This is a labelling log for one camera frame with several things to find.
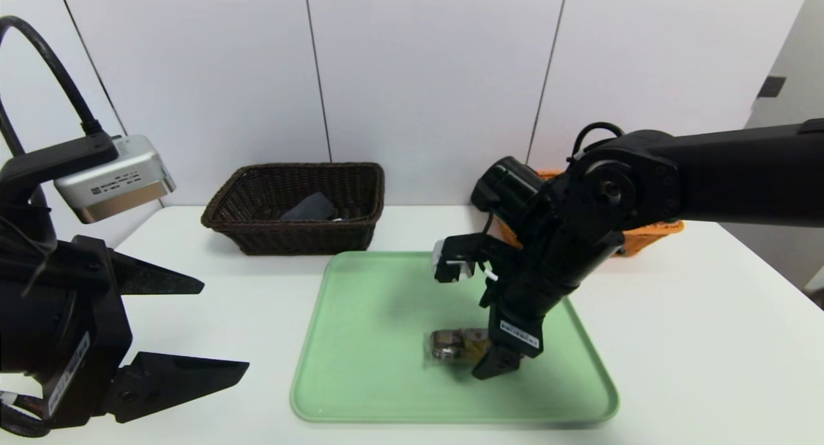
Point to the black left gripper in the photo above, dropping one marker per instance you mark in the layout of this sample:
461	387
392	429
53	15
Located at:
96	332

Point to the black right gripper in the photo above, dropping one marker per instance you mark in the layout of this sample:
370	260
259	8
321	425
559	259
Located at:
516	331

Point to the Ferrero Rocher chocolate pack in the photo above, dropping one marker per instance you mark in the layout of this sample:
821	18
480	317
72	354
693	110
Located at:
450	347

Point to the dark grey cloth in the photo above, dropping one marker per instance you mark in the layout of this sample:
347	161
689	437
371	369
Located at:
309	208

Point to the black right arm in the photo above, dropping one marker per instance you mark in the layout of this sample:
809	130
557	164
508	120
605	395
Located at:
740	174

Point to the dark brown wicker basket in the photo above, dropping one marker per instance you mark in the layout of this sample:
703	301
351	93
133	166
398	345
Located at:
302	239

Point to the orange wicker basket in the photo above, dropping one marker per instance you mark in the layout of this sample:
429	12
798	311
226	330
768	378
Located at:
650	236

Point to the green plastic tray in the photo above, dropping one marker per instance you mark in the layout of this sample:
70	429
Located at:
360	368

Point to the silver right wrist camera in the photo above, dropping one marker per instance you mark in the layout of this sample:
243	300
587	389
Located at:
450	261

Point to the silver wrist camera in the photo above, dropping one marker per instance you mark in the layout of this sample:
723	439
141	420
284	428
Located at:
450	261
116	181

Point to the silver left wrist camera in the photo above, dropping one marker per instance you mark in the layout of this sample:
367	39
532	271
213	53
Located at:
116	181

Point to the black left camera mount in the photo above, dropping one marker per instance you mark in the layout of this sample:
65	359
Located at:
51	161

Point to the black wall fixture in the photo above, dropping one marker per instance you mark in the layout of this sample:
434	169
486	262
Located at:
770	86

